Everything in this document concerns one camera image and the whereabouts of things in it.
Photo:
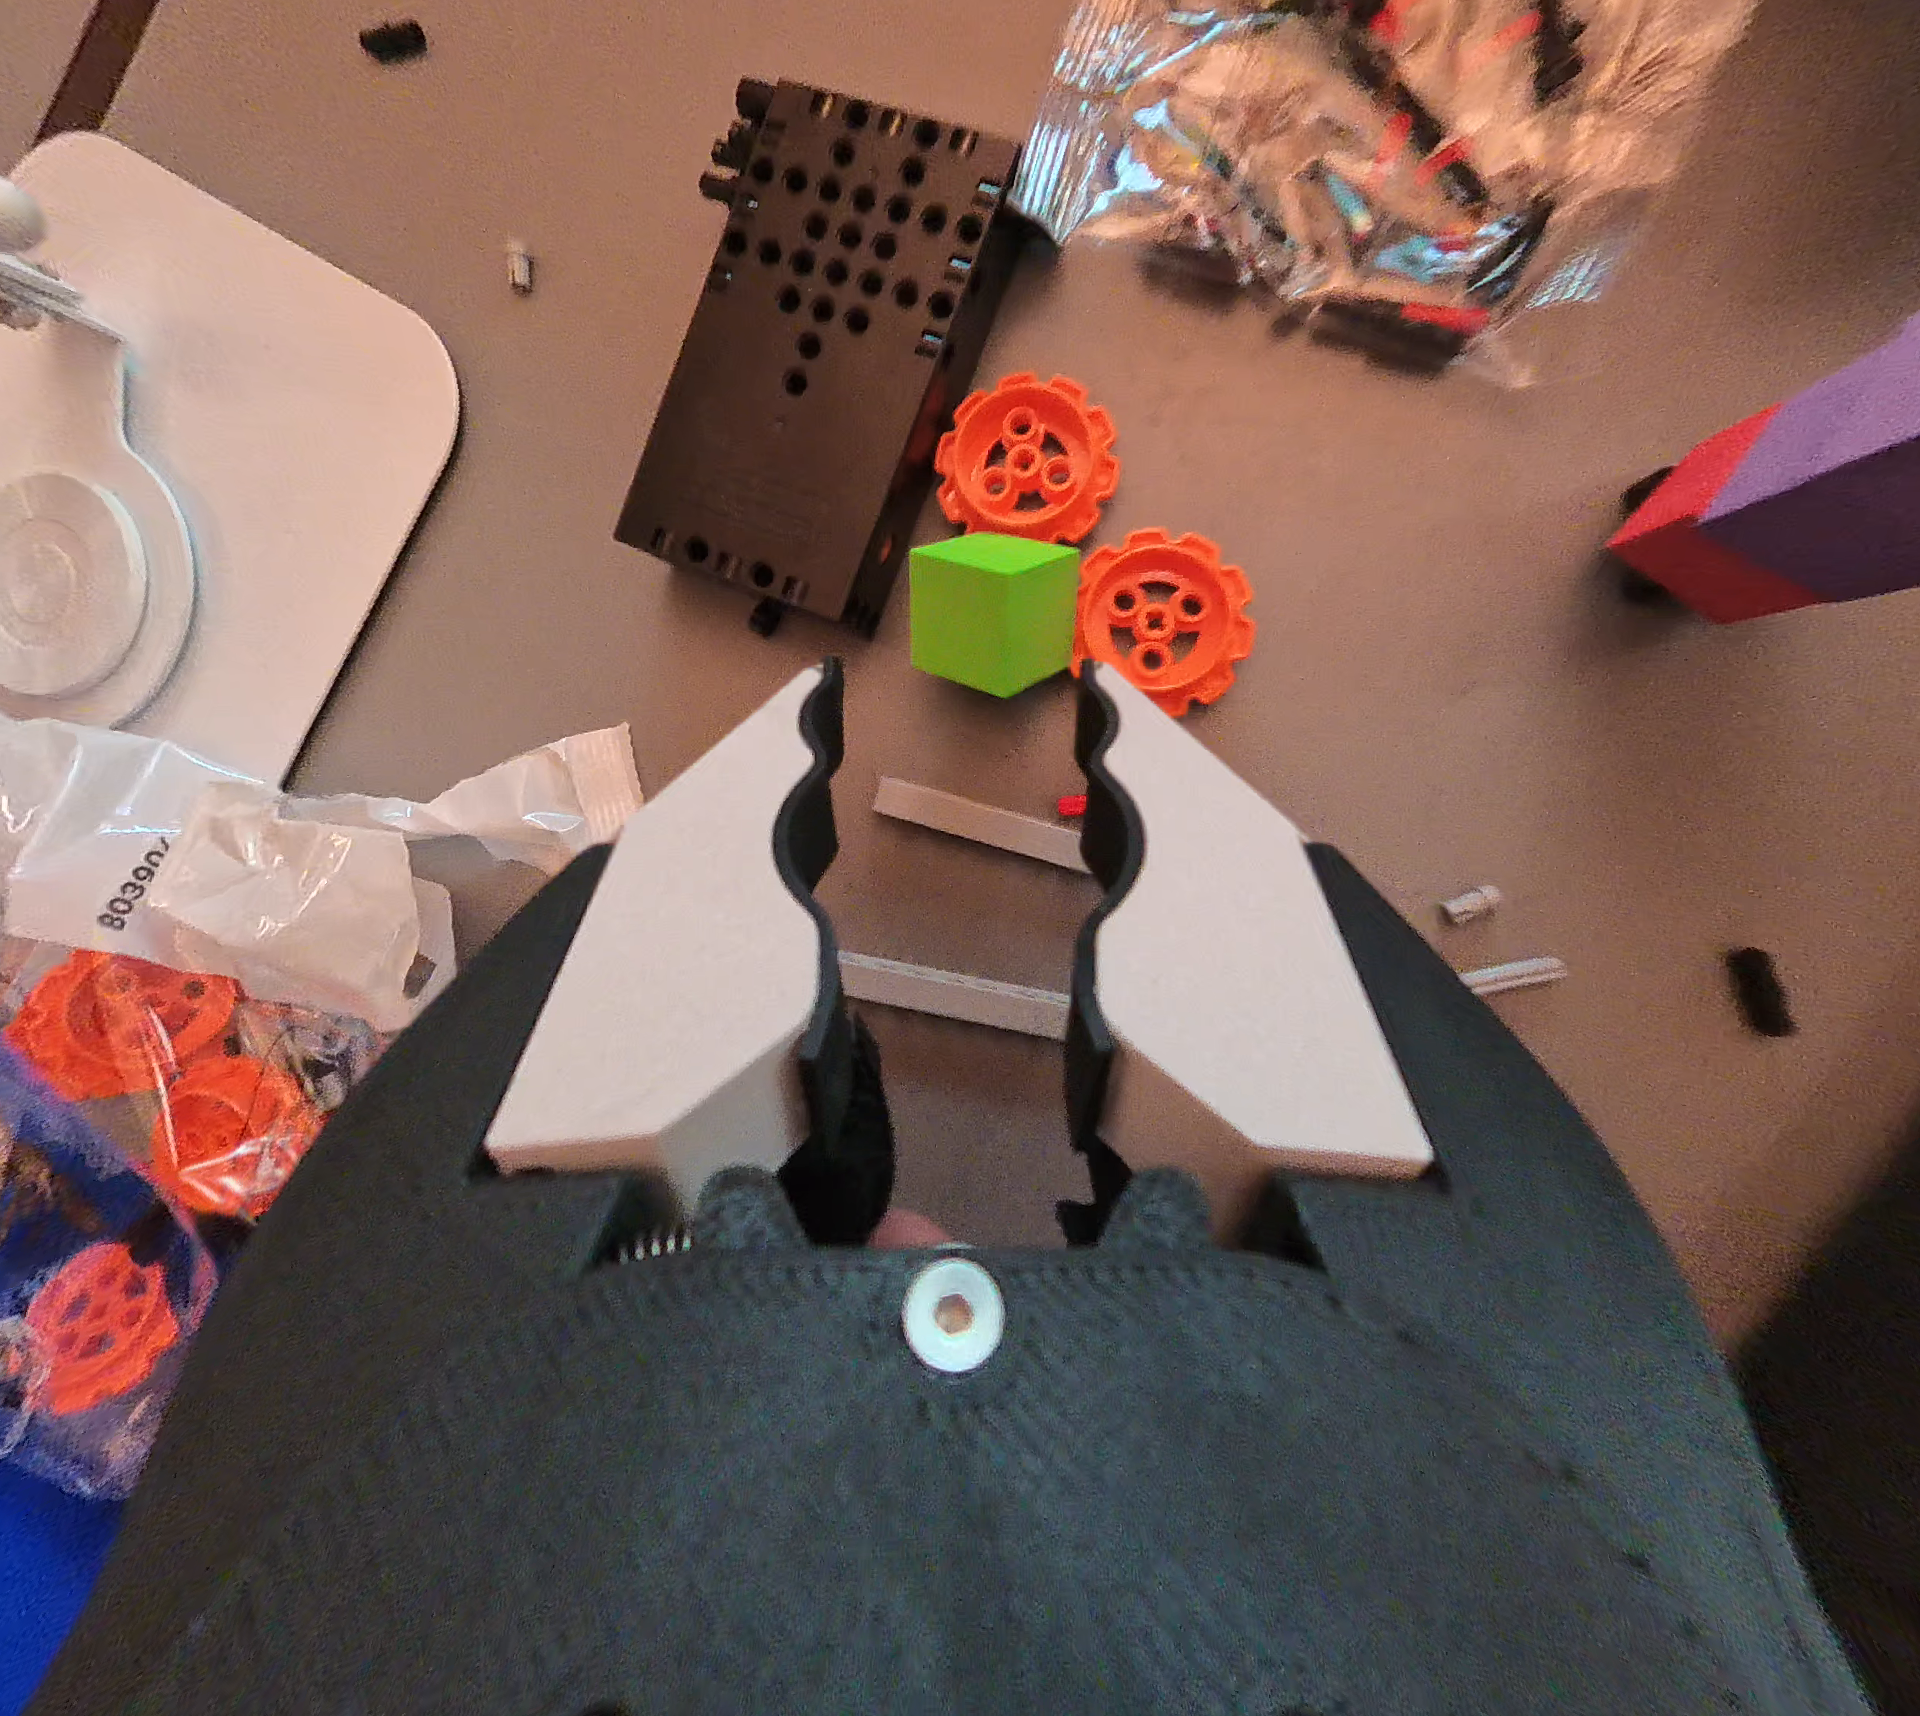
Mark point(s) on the white plastic pouch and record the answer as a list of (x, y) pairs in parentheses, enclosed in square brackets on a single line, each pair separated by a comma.
[(91, 846)]

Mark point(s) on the orange gear stack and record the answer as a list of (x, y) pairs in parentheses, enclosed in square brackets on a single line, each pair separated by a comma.
[(1029, 453)]

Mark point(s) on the black perforated control box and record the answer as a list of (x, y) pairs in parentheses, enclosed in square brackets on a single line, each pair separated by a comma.
[(810, 367)]

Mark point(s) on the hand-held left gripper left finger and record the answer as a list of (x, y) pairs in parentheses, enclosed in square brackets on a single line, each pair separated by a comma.
[(660, 980)]

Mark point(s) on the dark perforated panel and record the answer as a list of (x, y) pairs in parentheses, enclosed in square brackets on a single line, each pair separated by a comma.
[(1845, 1446)]

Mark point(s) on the purple foam cube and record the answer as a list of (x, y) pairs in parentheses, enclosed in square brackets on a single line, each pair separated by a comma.
[(1830, 487)]

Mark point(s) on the red foam cube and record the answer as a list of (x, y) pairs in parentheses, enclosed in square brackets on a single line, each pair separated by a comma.
[(1680, 530)]

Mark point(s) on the orange gear wheel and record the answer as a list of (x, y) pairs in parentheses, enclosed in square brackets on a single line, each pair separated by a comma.
[(1162, 620)]

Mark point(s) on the clear bag of orange gears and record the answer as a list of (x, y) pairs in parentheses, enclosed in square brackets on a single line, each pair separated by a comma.
[(91, 1011)]

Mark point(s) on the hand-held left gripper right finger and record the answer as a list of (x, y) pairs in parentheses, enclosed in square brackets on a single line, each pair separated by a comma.
[(1261, 980)]

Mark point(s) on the small clear bag of parts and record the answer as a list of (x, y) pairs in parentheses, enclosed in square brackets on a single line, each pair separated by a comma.
[(1424, 96)]

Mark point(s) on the grey axle rod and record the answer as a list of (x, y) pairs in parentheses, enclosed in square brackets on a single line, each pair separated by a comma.
[(1515, 974)]

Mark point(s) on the grey plastic beam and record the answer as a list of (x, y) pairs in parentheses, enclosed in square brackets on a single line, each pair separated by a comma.
[(974, 825), (961, 992)]

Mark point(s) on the green foam cube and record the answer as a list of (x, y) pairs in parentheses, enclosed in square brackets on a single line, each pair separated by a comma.
[(991, 615)]

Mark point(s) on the white metal stand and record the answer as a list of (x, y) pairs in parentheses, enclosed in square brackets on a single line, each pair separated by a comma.
[(300, 396)]

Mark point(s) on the small grey connector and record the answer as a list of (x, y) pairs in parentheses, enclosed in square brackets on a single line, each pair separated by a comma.
[(1470, 906)]

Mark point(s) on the black connector block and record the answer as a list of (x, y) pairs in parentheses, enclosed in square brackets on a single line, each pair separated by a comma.
[(393, 40), (1758, 992)]

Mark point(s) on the small white cylinder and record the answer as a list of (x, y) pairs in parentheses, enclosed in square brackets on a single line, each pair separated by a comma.
[(520, 267)]

